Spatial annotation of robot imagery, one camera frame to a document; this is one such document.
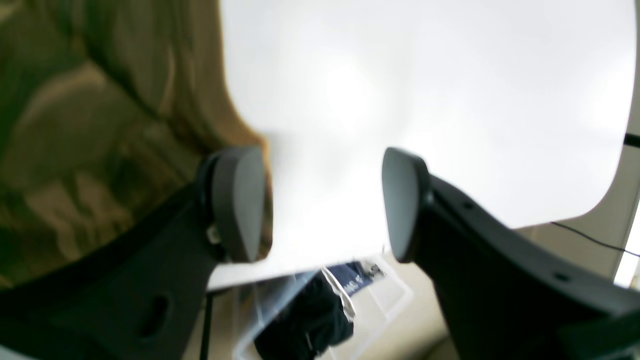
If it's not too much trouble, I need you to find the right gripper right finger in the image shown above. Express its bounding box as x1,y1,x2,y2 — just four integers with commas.
381,147,640,360

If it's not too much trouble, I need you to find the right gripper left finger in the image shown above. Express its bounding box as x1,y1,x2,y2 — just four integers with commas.
1,146,266,360

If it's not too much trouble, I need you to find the camouflage t-shirt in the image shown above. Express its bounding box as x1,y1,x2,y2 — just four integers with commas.
0,0,270,292

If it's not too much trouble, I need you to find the clear plastic storage bin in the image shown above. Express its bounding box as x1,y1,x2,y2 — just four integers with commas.
231,256,413,360

